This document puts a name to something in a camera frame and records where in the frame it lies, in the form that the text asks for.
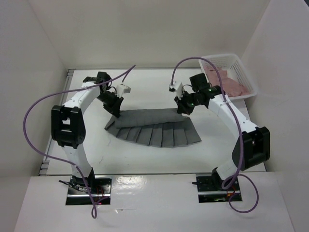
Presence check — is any pink skirt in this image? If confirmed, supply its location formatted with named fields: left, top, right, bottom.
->
left=204, top=66, right=250, bottom=97

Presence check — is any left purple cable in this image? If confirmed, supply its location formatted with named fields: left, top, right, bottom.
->
left=23, top=64, right=137, bottom=219

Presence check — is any grey pleated skirt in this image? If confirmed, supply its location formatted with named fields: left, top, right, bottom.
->
left=105, top=108, right=201, bottom=148

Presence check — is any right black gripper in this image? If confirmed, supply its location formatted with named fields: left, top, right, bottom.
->
left=175, top=89, right=201, bottom=115

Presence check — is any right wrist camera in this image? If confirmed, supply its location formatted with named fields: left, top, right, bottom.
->
left=169, top=81, right=183, bottom=100

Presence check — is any white plastic basket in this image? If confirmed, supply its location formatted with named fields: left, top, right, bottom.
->
left=199, top=54, right=257, bottom=100

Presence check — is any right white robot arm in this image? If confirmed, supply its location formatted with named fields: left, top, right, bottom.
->
left=169, top=73, right=270, bottom=190

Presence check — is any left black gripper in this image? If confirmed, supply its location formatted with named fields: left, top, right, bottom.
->
left=96, top=91, right=123, bottom=118

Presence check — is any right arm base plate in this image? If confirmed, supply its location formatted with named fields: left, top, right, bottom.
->
left=192, top=174, right=242, bottom=203

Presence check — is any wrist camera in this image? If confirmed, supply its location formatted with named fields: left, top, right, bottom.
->
left=116, top=84, right=131, bottom=98
left=169, top=81, right=183, bottom=100

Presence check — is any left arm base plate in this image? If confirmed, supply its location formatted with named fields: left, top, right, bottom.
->
left=59, top=175, right=112, bottom=205

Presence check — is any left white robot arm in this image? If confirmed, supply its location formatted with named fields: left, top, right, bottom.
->
left=51, top=72, right=124, bottom=193

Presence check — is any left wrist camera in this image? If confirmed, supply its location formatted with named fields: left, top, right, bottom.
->
left=116, top=84, right=131, bottom=98

